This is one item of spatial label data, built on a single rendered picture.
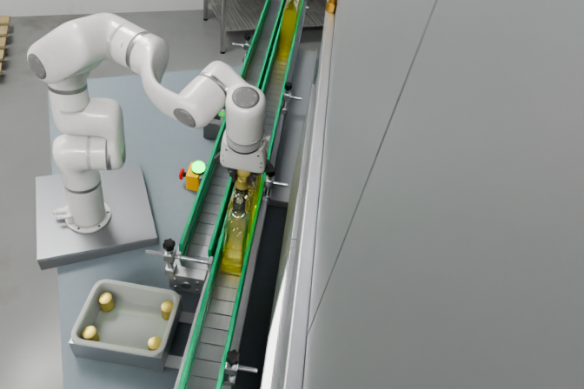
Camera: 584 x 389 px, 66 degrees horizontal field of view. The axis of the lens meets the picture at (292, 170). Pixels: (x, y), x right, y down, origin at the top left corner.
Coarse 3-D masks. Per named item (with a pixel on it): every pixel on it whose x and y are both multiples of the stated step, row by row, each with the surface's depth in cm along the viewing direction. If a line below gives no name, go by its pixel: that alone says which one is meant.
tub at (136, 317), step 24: (96, 288) 114; (120, 288) 116; (144, 288) 116; (96, 312) 116; (120, 312) 118; (144, 312) 119; (72, 336) 105; (120, 336) 113; (144, 336) 114; (168, 336) 108
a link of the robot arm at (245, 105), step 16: (224, 64) 83; (224, 80) 82; (240, 80) 82; (240, 96) 80; (256, 96) 80; (240, 112) 79; (256, 112) 79; (240, 128) 82; (256, 128) 83; (240, 144) 87
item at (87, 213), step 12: (96, 192) 124; (72, 204) 124; (84, 204) 124; (96, 204) 127; (60, 216) 128; (72, 216) 128; (84, 216) 127; (96, 216) 130; (108, 216) 134; (72, 228) 129; (84, 228) 130; (96, 228) 131
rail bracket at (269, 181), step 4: (272, 172) 129; (268, 176) 131; (272, 176) 131; (268, 180) 132; (272, 180) 132; (264, 184) 133; (268, 184) 132; (272, 184) 132; (276, 184) 133; (280, 184) 133; (284, 184) 133; (268, 188) 134; (264, 192) 138; (268, 192) 135; (264, 196) 136; (268, 196) 137; (264, 200) 137; (268, 200) 137
